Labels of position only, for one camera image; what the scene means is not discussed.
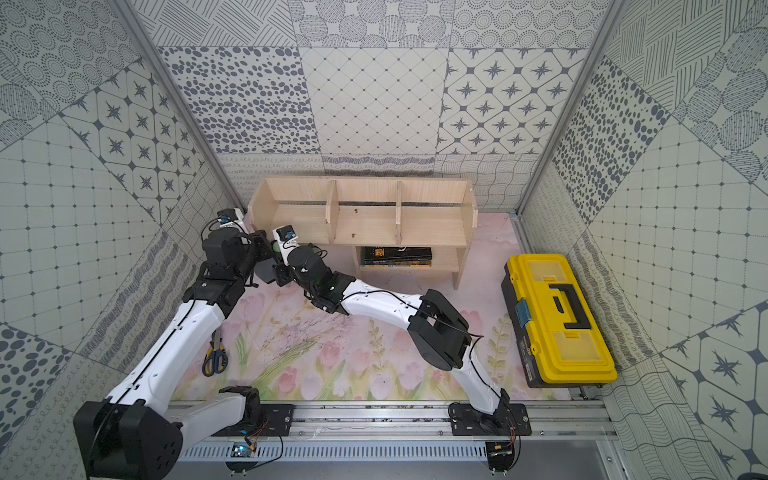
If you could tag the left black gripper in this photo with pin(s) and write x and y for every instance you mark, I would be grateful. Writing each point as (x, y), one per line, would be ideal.
(260, 246)

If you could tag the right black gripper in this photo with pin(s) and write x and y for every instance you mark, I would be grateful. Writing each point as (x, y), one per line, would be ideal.
(282, 277)

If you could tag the grey green cleaning cloth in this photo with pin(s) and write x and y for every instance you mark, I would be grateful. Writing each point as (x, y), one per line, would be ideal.
(267, 260)

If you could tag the light wooden bookshelf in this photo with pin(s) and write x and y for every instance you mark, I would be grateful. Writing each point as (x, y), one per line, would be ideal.
(359, 212)

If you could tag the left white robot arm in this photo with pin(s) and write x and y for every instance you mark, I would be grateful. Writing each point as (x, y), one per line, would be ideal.
(128, 434)

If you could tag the floral pink table mat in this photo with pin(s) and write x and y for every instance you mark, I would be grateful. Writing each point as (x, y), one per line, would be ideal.
(290, 351)

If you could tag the black book on shelf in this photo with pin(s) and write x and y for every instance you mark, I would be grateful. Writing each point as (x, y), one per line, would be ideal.
(396, 256)

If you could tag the yellow black toolbox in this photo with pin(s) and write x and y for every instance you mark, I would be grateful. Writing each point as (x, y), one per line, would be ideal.
(559, 342)

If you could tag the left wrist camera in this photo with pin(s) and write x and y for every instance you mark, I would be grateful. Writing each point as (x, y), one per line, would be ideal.
(231, 217)

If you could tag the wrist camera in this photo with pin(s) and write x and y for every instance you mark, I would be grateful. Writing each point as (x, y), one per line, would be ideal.
(231, 217)
(286, 237)

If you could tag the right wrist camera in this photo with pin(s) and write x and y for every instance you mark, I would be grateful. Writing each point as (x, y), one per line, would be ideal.
(286, 237)

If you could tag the yellow handled scissors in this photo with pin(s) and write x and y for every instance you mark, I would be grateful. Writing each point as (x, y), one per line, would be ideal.
(216, 359)

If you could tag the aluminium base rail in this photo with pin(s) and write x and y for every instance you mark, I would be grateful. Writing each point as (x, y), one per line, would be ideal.
(396, 431)

